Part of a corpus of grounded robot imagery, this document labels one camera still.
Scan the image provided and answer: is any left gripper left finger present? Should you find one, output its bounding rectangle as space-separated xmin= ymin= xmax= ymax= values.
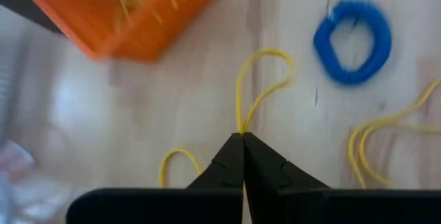
xmin=66 ymin=132 xmax=245 ymax=224

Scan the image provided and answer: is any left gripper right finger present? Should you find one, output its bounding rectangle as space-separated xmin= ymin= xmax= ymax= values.
xmin=243 ymin=132 xmax=441 ymax=224

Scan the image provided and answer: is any orange plastic basket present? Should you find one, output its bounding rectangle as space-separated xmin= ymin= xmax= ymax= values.
xmin=12 ymin=0 xmax=224 ymax=63

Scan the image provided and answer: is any blue coil wristband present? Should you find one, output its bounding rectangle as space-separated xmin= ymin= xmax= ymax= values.
xmin=312 ymin=0 xmax=393 ymax=87

